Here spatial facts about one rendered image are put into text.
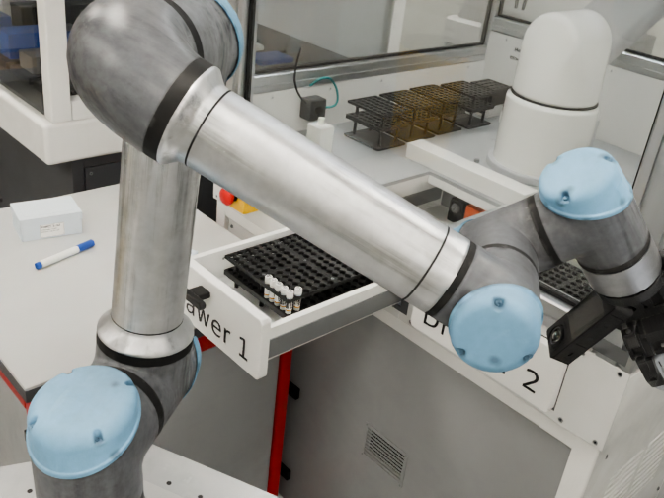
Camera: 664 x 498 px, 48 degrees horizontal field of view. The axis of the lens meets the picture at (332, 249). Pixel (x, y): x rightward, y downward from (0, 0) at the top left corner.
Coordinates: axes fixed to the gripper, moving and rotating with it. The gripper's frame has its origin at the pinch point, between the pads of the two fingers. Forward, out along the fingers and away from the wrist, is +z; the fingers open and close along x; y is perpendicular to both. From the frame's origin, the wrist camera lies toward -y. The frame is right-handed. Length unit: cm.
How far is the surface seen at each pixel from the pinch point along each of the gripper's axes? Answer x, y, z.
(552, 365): 14.4, -15.2, 9.9
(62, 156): 82, -114, -30
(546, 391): 12.8, -17.8, 13.7
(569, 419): 10.4, -16.4, 18.6
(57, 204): 60, -104, -30
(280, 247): 40, -55, -11
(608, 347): 13.1, -6.4, 7.6
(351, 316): 27, -45, -1
